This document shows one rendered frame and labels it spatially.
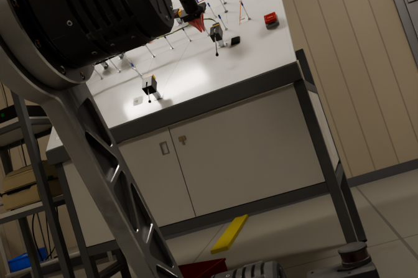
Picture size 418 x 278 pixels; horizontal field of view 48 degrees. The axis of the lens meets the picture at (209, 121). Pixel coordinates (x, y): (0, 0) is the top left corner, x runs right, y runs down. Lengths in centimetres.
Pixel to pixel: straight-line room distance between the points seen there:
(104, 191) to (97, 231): 149
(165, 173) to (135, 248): 126
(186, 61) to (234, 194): 62
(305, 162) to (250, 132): 24
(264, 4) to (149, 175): 90
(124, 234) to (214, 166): 121
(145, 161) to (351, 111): 256
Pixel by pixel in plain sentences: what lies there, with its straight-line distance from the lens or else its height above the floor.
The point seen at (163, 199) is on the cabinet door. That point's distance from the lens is 201.
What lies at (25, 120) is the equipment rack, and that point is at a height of 103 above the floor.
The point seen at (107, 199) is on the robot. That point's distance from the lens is 71.
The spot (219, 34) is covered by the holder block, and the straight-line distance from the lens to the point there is 198.
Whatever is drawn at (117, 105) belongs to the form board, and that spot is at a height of 97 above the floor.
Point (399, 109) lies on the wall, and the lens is 429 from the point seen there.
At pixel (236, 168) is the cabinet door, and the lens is 189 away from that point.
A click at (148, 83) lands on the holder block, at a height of 98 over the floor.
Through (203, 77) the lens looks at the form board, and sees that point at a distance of 195.
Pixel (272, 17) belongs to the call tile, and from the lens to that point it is 201.
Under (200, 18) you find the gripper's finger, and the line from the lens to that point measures 181.
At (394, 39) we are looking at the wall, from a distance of 435.
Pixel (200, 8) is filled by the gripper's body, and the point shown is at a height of 117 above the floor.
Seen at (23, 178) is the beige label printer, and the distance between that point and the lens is 239.
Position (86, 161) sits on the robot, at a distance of 68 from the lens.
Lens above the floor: 63
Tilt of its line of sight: 4 degrees up
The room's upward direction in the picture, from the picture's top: 18 degrees counter-clockwise
